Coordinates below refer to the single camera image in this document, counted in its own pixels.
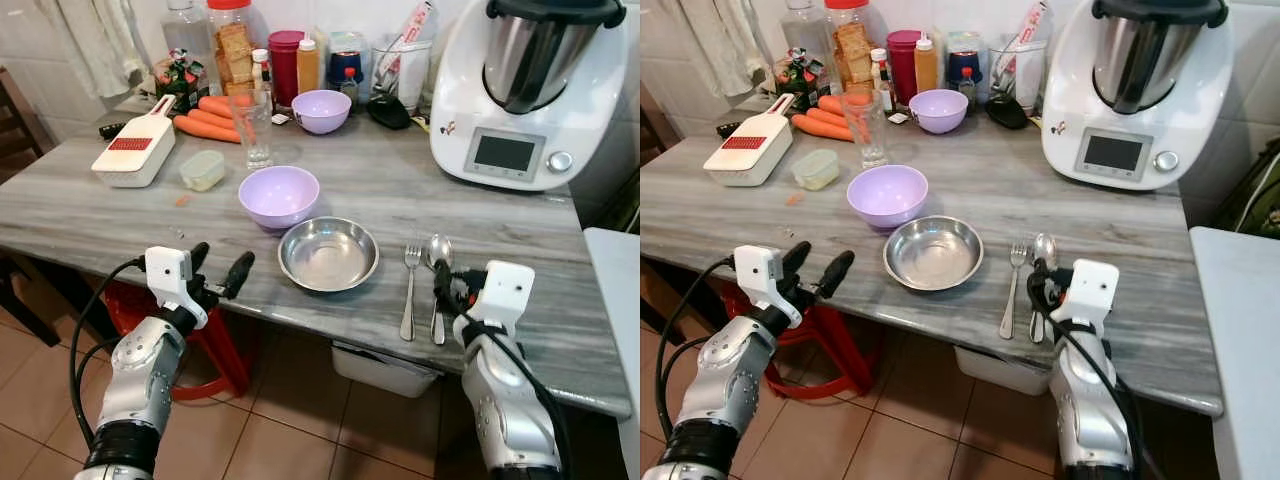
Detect dark green bag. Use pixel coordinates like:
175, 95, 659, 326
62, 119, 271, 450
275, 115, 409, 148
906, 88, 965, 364
1212, 138, 1280, 237

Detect large purple plastic bowl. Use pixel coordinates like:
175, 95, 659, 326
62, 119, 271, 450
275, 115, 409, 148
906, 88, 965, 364
846, 164, 930, 231
237, 165, 322, 232

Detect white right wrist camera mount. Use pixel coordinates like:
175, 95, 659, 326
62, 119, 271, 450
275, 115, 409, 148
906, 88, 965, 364
455, 261, 537, 347
1052, 259, 1121, 341

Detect clear container with utensils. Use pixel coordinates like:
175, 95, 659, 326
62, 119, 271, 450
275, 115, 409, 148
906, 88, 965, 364
988, 0, 1053, 113
371, 2, 437, 114

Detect cracker jar red lid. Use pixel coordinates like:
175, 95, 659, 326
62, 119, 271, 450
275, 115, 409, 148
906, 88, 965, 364
206, 0, 257, 99
824, 0, 877, 98

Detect small clear plastic container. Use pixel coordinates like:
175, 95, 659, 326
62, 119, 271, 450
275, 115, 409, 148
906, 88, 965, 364
179, 149, 228, 193
792, 148, 841, 192

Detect small purple plastic bowl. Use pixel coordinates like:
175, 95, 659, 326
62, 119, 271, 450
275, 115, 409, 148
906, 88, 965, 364
908, 88, 970, 135
291, 89, 353, 136

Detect dark red canister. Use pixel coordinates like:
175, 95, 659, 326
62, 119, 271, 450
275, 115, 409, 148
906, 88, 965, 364
886, 28, 924, 107
267, 29, 306, 109

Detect white plastic bin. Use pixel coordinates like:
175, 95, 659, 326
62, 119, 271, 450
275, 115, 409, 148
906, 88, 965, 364
331, 339, 442, 399
953, 344, 1053, 397

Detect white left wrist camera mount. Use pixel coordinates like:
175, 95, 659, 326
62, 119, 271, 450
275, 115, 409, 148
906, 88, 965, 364
144, 246, 210, 330
733, 245, 803, 329

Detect clear drinking glass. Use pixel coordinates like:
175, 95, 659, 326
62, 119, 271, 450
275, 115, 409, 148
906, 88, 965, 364
231, 91, 275, 170
846, 90, 890, 170

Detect white mandoline slicer red blade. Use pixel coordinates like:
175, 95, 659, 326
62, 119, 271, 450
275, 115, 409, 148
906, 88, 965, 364
702, 93, 797, 188
90, 94, 179, 190

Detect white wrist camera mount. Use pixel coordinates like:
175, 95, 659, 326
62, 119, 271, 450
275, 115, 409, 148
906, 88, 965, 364
1052, 259, 1121, 341
144, 246, 210, 330
455, 261, 537, 347
733, 245, 803, 329

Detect small white seasoning bottle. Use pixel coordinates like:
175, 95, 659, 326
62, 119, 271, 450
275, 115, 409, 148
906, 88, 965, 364
869, 47, 894, 111
250, 47, 275, 105

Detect steel fork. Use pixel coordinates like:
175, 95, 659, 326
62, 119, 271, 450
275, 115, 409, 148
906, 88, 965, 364
999, 243, 1029, 341
399, 244, 424, 343

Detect green snack packet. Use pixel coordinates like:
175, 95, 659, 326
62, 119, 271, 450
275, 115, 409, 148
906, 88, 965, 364
154, 49, 210, 114
774, 47, 831, 113

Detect steel spoon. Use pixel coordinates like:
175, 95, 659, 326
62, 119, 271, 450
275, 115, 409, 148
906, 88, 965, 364
1030, 232, 1058, 345
426, 233, 455, 347

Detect white food processor steel jug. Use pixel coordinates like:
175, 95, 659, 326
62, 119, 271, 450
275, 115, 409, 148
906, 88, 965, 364
429, 0, 635, 192
1040, 0, 1241, 192

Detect dark wooden chair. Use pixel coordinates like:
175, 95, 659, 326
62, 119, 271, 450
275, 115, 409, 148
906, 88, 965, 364
640, 80, 669, 171
0, 67, 47, 183

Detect clear jar blue contents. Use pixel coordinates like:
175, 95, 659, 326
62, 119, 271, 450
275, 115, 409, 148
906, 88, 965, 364
327, 31, 372, 103
945, 30, 989, 103

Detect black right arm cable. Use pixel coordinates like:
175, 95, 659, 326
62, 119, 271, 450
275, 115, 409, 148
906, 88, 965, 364
1040, 312, 1163, 480
462, 318, 574, 480

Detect black pouch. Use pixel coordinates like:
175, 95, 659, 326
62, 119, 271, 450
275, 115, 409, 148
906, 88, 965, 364
984, 91, 1032, 131
365, 91, 414, 131

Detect white side counter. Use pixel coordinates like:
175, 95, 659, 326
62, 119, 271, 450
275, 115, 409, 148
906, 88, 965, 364
1189, 226, 1280, 480
584, 227, 641, 480

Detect clear plastic bottle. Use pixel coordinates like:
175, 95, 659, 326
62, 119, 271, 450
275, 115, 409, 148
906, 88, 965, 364
780, 0, 831, 81
160, 0, 215, 87

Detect white hanging towel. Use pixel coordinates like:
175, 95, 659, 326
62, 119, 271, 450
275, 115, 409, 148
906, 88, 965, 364
34, 0, 147, 99
675, 0, 769, 98

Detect orange sauce bottle white cap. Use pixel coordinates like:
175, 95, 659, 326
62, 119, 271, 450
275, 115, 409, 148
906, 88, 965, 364
914, 33, 941, 94
296, 37, 322, 96

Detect red plastic stool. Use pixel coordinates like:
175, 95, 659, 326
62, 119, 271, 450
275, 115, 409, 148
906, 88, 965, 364
104, 281, 253, 403
720, 281, 883, 401

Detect stainless steel bowl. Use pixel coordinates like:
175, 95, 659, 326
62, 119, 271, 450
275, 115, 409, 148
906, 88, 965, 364
277, 216, 381, 294
883, 215, 985, 293

